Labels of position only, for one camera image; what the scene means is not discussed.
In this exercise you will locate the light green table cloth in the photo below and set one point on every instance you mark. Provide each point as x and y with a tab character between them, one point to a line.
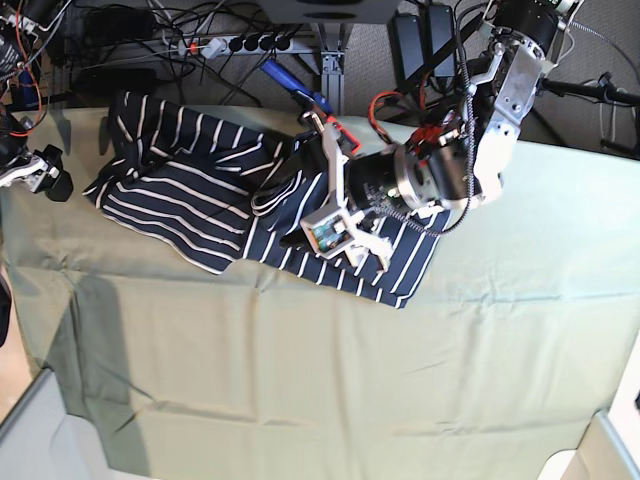
520	331

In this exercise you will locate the navy white striped T-shirt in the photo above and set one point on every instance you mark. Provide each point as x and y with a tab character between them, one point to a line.
188	179

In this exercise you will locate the grey box at top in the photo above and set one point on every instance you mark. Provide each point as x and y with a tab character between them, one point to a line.
329	11

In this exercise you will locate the beige plastic bin right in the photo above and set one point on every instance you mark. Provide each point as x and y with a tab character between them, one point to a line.
609	449

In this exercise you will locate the blue orange bar clamp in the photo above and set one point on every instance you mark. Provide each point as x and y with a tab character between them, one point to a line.
310	101

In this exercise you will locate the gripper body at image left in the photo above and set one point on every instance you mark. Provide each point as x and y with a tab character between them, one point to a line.
11	146

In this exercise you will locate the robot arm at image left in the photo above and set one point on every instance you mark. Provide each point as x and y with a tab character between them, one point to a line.
27	29

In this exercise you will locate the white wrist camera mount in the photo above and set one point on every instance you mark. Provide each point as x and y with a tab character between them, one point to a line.
24	169
333	229

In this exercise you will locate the black power adapter right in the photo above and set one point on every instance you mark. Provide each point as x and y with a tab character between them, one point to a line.
439	31

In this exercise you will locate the grey plastic bin left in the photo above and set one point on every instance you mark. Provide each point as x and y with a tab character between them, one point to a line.
40	440

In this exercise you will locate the blue clamp at left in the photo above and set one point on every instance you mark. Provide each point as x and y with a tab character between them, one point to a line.
27	92

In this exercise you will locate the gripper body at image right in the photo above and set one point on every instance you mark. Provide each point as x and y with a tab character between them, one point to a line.
409	183

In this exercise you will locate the black power adapter left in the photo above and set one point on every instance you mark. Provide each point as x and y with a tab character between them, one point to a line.
407	45

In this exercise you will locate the aluminium frame post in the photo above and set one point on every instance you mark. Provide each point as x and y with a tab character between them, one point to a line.
333	40

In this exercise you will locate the white power strip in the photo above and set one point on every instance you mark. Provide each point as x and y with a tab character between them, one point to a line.
210	47

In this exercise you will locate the black power adapter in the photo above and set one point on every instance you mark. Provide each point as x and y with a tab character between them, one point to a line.
439	31
407	45

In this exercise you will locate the black flat box on floor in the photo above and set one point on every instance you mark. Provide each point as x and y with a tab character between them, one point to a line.
107	81

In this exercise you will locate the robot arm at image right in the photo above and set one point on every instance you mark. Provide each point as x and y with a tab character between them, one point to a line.
519	39

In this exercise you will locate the black tripod stand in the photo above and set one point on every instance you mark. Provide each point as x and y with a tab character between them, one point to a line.
575	90

